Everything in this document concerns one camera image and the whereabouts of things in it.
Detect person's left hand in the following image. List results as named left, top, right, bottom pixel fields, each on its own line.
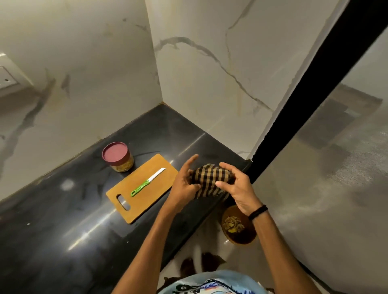
left=164, top=154, right=202, bottom=213

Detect person's left forearm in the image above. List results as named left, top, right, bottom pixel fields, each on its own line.
left=112, top=205, right=183, bottom=294

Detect yellow peel scraps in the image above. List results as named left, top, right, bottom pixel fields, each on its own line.
left=223, top=215, right=245, bottom=234

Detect black and tan checked cloth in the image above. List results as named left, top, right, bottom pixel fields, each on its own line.
left=188, top=164, right=236, bottom=202

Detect light blue printed shirt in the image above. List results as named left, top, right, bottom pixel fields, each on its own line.
left=157, top=270, right=269, bottom=294

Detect person's left foot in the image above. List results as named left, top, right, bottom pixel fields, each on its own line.
left=180, top=257, right=196, bottom=278

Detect person's right hand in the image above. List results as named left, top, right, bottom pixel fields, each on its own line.
left=215, top=162, right=265, bottom=217

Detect person's right forearm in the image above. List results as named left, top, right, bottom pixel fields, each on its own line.
left=251, top=210, right=314, bottom=294

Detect clear jar with pink lid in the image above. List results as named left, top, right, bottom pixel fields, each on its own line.
left=102, top=141, right=134, bottom=173

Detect green handled white knife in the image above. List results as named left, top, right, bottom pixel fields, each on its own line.
left=130, top=167, right=167, bottom=197

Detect brown round waste bin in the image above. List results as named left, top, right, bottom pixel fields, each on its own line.
left=221, top=205, right=258, bottom=245

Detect person's right foot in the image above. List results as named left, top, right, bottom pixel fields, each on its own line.
left=201, top=252, right=227, bottom=273

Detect person's foot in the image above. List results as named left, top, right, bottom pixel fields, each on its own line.
left=201, top=252, right=227, bottom=273
left=180, top=257, right=196, bottom=278

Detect wooden cutting board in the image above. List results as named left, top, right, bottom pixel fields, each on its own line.
left=106, top=153, right=179, bottom=225

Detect white wall switch plate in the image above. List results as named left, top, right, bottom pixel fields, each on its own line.
left=0, top=53, right=34, bottom=98

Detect black wristband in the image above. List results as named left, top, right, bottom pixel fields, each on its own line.
left=248, top=204, right=269, bottom=222

